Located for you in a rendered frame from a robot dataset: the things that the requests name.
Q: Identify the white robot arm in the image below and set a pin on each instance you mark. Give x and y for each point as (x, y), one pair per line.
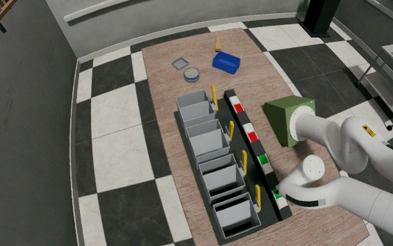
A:
(350, 146)

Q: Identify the blue open plastic bin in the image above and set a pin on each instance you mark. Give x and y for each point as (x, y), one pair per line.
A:
(226, 62)

